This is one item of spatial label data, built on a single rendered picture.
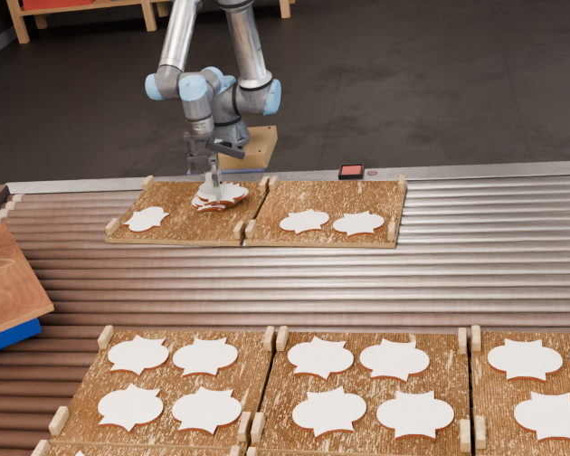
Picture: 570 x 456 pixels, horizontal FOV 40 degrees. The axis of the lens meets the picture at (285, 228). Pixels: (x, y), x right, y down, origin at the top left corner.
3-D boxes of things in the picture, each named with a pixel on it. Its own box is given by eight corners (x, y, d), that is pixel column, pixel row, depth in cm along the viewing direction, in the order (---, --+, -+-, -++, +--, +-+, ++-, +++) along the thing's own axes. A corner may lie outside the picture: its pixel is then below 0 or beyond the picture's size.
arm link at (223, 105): (214, 109, 277) (207, 73, 270) (250, 109, 273) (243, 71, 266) (203, 123, 267) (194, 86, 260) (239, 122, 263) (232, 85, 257)
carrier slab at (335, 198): (274, 185, 242) (273, 181, 241) (406, 185, 232) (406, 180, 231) (245, 245, 213) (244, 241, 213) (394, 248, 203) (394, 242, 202)
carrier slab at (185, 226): (152, 185, 253) (151, 181, 252) (272, 185, 242) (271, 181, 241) (106, 242, 224) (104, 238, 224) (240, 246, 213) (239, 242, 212)
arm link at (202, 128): (212, 109, 219) (211, 120, 212) (214, 124, 221) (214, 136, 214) (185, 113, 219) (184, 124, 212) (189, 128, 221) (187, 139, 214)
